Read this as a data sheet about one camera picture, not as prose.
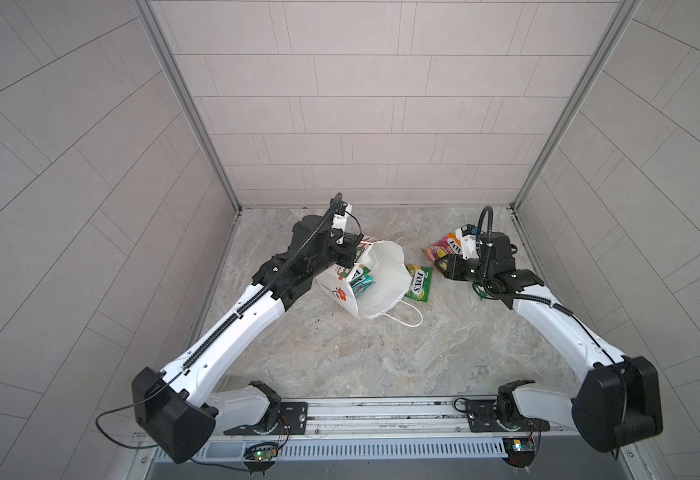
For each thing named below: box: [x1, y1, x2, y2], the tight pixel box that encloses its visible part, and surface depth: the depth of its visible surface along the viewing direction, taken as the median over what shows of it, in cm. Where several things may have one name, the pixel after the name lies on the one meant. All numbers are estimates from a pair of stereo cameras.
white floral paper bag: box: [315, 240, 412, 320], surface depth 82 cm
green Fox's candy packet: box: [404, 262, 434, 303], surface depth 96 cm
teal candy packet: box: [349, 264, 376, 298], surface depth 90 cm
